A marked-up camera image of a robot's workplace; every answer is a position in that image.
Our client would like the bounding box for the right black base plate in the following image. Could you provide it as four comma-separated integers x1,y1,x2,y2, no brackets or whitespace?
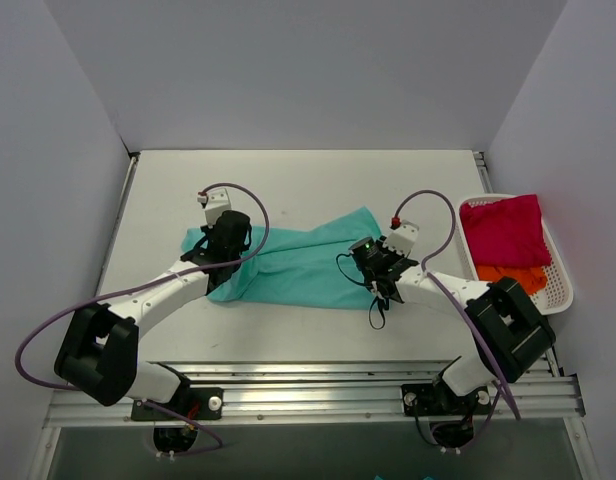
400,382,492,417

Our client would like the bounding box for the white plastic basket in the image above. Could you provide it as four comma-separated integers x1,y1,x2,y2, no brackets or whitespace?
457,194,574,315

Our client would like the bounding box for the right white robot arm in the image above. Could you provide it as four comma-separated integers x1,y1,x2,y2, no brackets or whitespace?
349,237,556,413

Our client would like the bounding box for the aluminium frame rail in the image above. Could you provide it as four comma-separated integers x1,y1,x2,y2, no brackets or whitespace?
43,357,585,428

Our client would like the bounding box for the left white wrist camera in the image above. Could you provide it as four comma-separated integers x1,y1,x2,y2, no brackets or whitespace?
197,187,232,228

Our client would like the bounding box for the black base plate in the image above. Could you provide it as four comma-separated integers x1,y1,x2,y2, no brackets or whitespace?
400,382,492,417
130,387,224,422

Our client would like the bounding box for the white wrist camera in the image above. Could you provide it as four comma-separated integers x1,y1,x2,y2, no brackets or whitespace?
384,215,419,257
197,187,232,228

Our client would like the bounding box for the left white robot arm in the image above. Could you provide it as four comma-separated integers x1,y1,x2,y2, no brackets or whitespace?
54,210,252,419

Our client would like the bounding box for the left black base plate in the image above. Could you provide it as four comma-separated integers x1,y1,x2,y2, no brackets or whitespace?
130,387,224,422

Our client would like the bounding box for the orange t-shirt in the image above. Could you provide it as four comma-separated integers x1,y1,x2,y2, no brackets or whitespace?
475,264,548,296

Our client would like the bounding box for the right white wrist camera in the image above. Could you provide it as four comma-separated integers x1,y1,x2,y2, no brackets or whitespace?
384,215,419,257

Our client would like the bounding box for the teal t-shirt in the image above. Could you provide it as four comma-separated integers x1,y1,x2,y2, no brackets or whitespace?
208,207,381,310

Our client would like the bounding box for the black thin cable loop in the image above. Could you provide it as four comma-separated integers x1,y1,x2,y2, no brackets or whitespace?
335,252,389,331

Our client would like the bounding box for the magenta t-shirt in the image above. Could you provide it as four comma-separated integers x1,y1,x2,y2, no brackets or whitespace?
459,194,552,268

